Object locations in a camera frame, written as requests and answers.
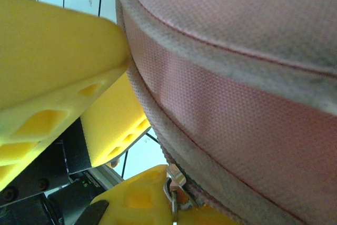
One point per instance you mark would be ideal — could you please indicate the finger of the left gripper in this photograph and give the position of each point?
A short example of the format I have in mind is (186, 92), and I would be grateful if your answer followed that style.
(52, 64)
(116, 119)

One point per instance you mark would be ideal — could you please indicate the aluminium rail frame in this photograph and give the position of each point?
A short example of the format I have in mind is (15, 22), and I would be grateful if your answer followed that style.
(108, 173)

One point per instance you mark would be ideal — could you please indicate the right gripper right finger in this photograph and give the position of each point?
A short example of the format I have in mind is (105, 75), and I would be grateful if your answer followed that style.
(205, 217)

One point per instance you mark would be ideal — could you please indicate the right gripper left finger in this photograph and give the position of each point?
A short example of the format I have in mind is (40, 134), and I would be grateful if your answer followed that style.
(139, 198)

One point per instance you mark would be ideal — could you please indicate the pink school backpack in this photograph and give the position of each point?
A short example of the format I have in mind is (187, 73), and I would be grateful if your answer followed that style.
(237, 90)

